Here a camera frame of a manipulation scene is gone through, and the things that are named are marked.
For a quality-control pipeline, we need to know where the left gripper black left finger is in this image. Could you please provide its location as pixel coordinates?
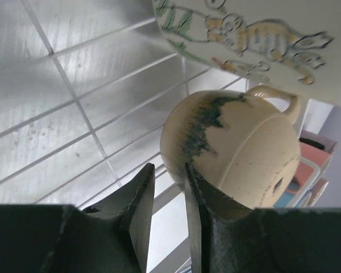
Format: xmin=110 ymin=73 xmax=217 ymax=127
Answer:
xmin=0 ymin=163 xmax=155 ymax=272

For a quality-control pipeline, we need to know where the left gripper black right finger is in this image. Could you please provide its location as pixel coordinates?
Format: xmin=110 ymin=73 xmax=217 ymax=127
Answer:
xmin=185 ymin=165 xmax=341 ymax=272

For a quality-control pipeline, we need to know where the beige stoneware mug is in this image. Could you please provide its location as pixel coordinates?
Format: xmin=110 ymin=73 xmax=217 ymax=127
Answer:
xmin=160 ymin=85 xmax=301 ymax=209

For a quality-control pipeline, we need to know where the pink mug white inside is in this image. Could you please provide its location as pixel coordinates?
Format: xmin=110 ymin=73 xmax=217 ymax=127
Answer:
xmin=286 ymin=142 xmax=332 ymax=194

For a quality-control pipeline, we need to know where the mauve purple mug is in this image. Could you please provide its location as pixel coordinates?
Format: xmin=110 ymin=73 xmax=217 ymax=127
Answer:
xmin=300 ymin=130 xmax=338 ymax=154

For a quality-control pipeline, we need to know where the clear acrylic dish rack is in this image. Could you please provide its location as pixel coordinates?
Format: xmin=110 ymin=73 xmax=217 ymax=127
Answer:
xmin=0 ymin=0 xmax=313 ymax=273

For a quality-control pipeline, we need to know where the green-inside patterned mug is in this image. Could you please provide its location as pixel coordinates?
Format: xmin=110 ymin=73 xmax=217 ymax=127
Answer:
xmin=152 ymin=0 xmax=341 ymax=107

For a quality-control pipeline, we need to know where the light pink mug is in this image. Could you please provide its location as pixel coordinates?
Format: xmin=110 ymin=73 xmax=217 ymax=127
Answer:
xmin=307 ymin=178 xmax=329 ymax=206

